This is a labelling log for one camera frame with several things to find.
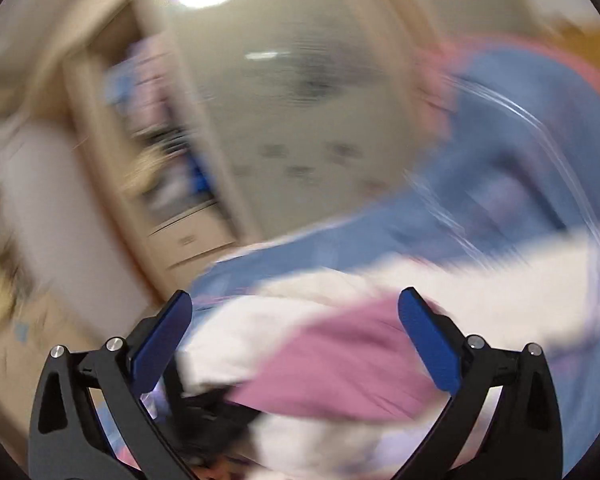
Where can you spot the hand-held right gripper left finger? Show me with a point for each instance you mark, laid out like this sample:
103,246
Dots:
157,345

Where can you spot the frosted glass wardrobe door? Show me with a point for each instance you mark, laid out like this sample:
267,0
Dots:
300,110

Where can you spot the beige wardrobe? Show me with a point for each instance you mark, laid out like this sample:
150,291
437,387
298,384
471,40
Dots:
145,160

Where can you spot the blue bed sheet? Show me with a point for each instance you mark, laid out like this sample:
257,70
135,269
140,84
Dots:
505,160

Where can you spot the pink and white garment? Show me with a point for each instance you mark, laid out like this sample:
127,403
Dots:
340,360

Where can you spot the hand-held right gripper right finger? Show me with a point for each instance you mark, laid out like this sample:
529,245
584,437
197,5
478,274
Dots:
430,345

